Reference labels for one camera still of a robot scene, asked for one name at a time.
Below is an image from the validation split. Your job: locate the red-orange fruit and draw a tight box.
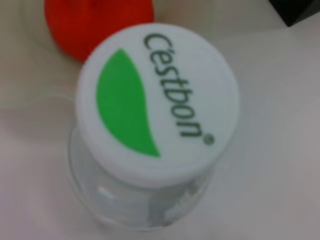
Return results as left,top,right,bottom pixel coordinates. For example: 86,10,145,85
44,0,156,62

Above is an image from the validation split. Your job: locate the clear water bottle green label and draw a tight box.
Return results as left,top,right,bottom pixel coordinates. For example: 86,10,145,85
67,22,241,235

